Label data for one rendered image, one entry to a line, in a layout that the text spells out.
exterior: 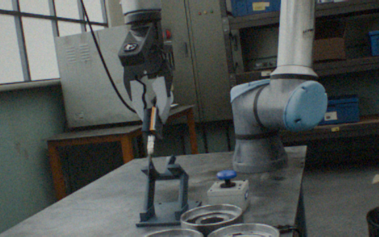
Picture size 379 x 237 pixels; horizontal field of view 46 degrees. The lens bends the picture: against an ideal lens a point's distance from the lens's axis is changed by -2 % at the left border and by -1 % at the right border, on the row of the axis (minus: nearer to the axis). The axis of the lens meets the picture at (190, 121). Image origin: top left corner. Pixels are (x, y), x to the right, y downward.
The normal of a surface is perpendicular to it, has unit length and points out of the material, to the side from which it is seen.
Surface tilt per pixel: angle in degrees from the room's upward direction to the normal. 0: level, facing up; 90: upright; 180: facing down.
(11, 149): 90
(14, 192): 90
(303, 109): 98
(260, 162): 72
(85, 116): 90
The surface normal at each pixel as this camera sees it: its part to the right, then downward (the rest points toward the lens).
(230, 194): -0.27, 0.14
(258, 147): -0.14, -0.18
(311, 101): 0.55, 0.15
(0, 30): 0.95, -0.10
